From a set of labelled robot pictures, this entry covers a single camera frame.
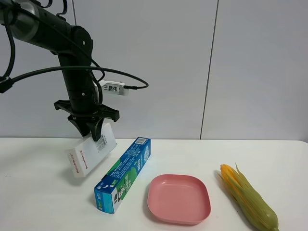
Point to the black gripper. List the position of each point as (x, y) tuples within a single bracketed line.
[(94, 125)]

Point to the white cardboard box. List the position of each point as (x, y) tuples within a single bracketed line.
[(86, 154)]

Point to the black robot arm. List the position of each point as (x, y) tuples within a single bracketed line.
[(27, 21)]

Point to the blue green toothpaste box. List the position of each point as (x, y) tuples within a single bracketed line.
[(113, 187)]

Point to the pink square plate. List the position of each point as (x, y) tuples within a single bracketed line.
[(178, 199)]

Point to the corn cob with husk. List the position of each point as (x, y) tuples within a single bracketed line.
[(255, 209)]

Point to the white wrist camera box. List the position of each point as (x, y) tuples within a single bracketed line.
[(113, 87)]

